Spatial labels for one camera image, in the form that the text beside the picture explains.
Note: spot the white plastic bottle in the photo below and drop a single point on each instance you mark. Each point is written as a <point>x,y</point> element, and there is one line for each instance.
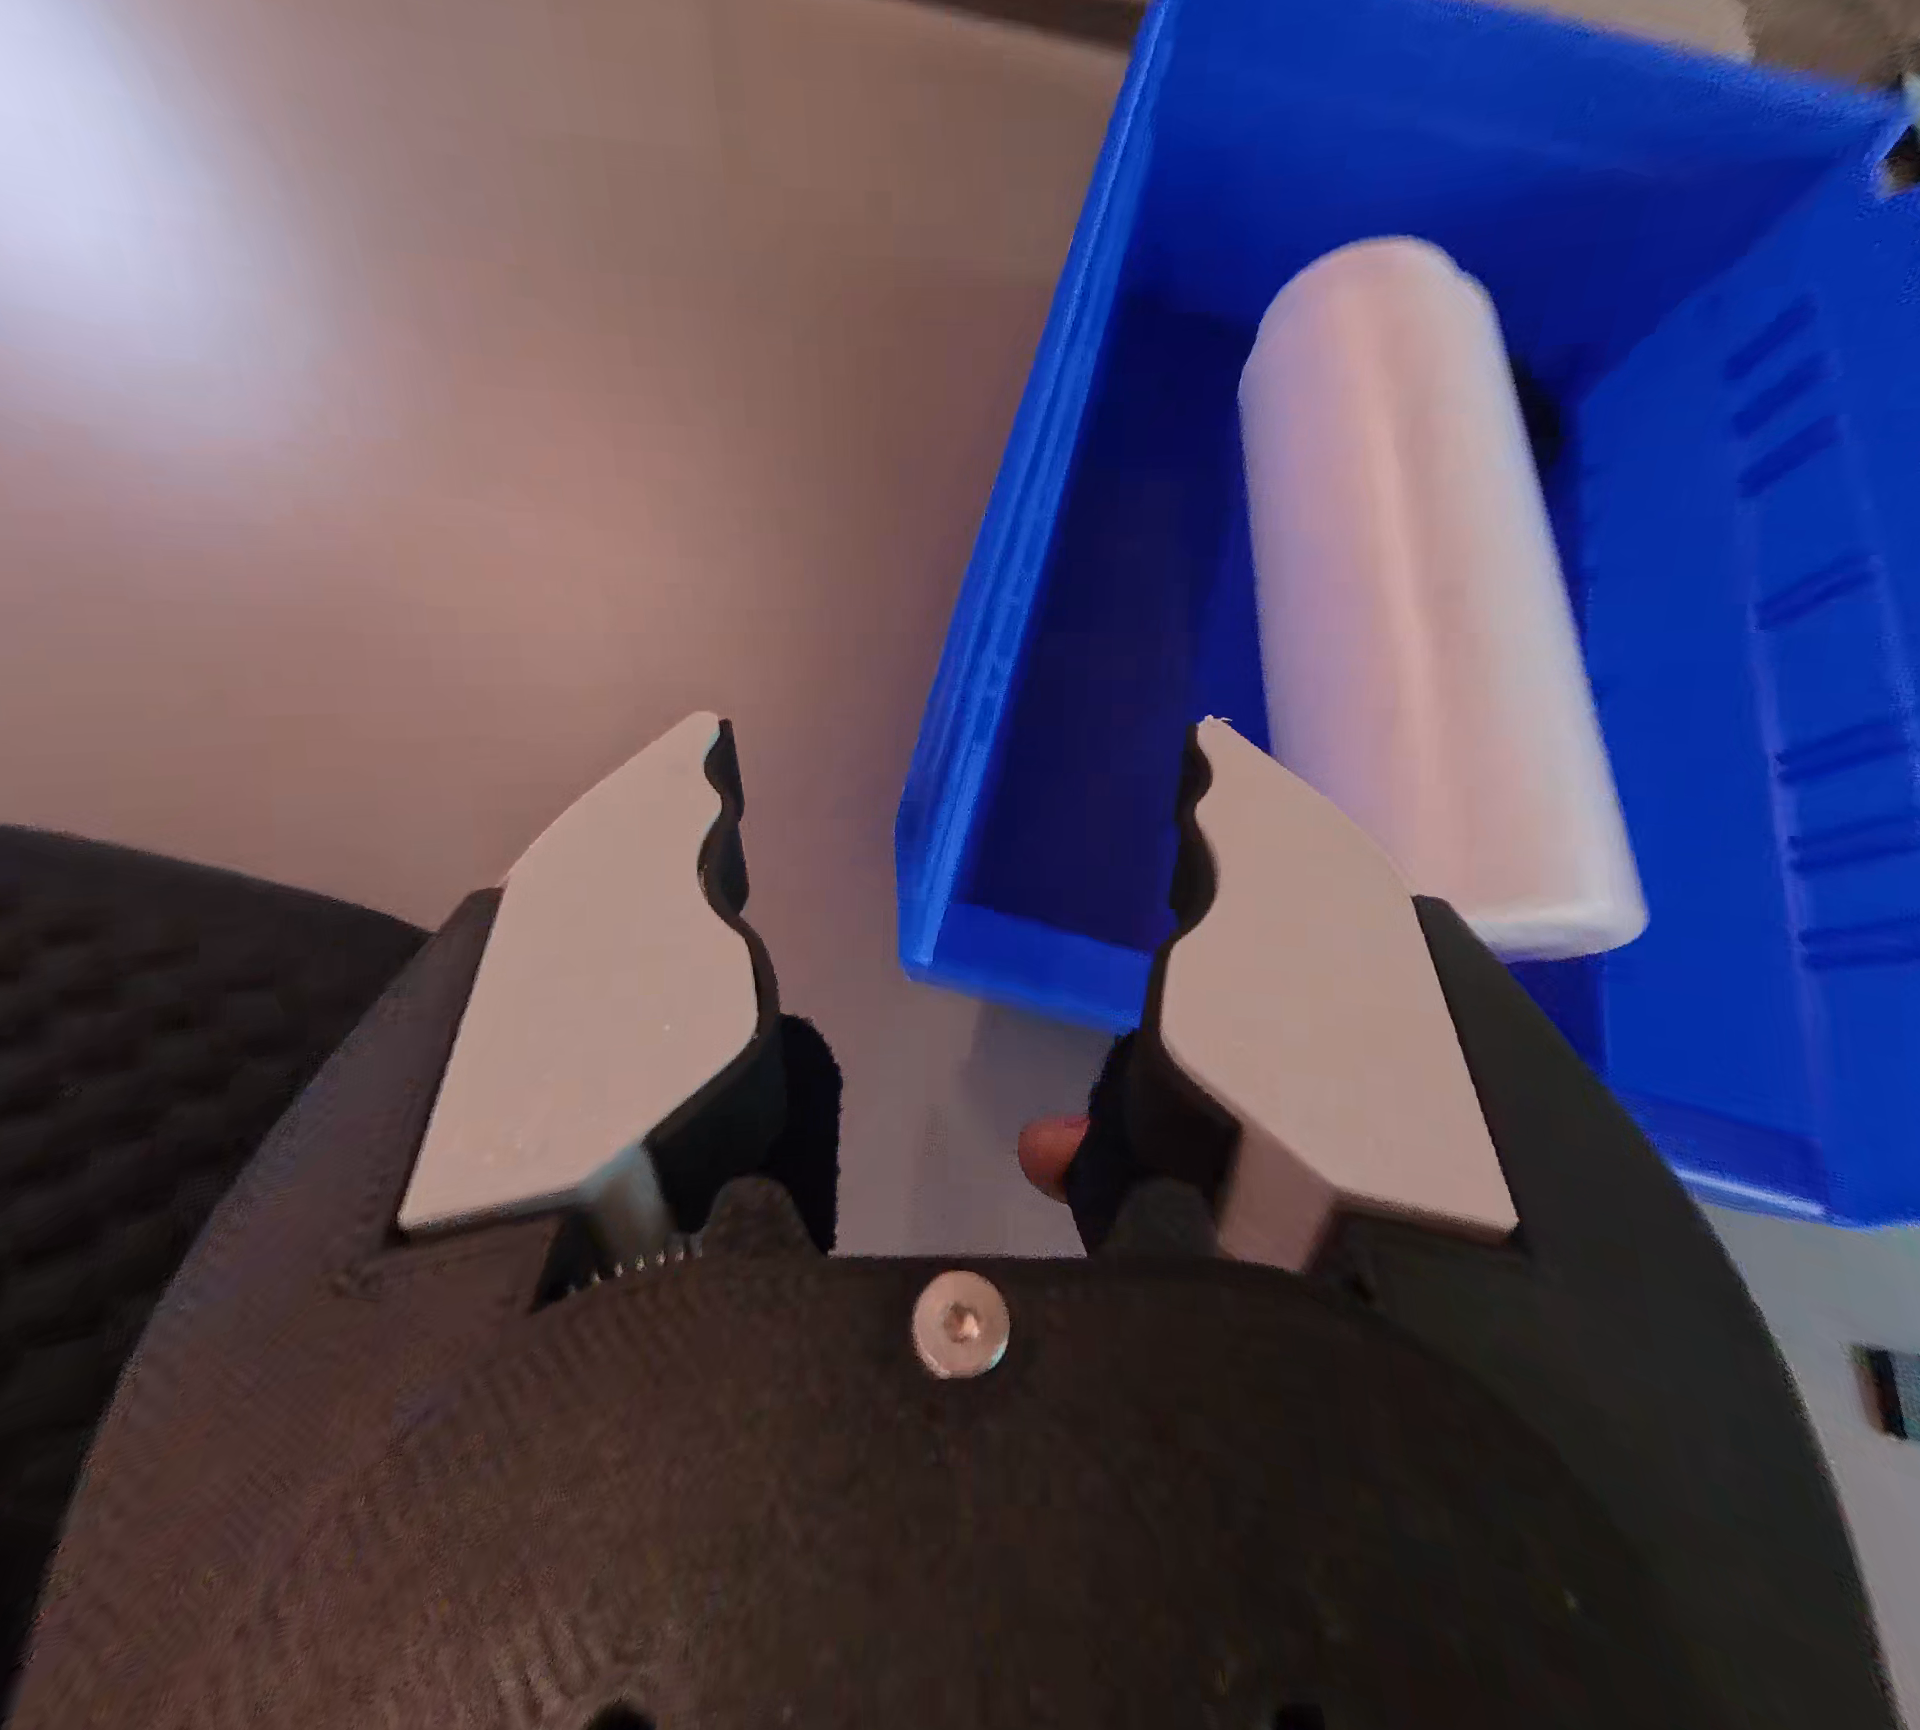
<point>1411,588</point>

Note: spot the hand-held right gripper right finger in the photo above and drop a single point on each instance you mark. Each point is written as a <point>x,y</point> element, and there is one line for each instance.
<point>1324,1012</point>

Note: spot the blue plastic bin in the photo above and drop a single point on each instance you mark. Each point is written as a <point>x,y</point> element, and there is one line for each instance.
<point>1347,108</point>

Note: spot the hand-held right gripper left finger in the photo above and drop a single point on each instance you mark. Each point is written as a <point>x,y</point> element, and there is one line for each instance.
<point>600,1012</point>

